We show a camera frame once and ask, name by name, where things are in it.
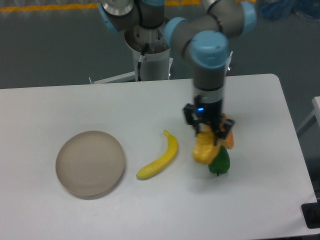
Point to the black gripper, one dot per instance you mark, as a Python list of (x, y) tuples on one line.
[(208, 114)]

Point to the yellow toy pepper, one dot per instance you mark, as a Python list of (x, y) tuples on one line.
[(205, 150)]

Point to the green toy pepper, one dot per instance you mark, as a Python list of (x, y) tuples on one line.
[(221, 163)]

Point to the orange toy pepper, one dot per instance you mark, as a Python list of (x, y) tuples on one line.
[(228, 142)]

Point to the beige round plate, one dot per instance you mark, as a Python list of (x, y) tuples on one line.
[(90, 164)]

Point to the white metal stand leg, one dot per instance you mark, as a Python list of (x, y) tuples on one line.
[(227, 64)]

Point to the white frame at right edge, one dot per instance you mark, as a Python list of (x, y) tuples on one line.
[(312, 118)]

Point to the blue plastic bag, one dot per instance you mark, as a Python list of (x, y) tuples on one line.
[(280, 9)]

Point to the yellow toy banana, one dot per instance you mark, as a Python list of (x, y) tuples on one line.
[(158, 165)]

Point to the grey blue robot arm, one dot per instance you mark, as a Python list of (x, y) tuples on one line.
[(203, 43)]

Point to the black device at table corner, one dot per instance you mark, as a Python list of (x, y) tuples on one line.
[(311, 214)]

